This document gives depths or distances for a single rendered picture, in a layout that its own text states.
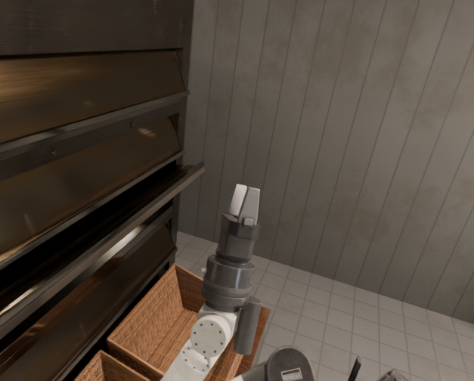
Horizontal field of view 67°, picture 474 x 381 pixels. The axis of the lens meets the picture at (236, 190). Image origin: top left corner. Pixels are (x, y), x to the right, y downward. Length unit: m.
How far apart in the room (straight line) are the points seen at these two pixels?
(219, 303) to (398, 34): 2.50
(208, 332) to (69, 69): 0.74
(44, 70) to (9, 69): 0.09
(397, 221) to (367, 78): 1.16
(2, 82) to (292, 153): 2.45
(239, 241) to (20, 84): 0.60
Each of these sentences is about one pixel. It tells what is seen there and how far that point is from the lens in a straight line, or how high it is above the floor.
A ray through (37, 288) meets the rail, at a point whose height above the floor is 1.44.
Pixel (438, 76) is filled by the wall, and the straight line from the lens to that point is 2.93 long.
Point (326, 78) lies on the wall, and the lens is 2.91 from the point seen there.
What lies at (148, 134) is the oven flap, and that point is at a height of 1.58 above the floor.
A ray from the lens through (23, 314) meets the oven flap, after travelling 0.90.
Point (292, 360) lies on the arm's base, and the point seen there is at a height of 1.42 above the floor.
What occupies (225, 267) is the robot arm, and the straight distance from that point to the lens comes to 0.63.
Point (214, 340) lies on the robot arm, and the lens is 0.65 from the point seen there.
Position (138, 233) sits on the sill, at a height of 1.18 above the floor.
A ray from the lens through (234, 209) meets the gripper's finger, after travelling 0.71.
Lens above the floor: 2.01
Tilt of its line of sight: 25 degrees down
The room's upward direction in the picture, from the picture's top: 8 degrees clockwise
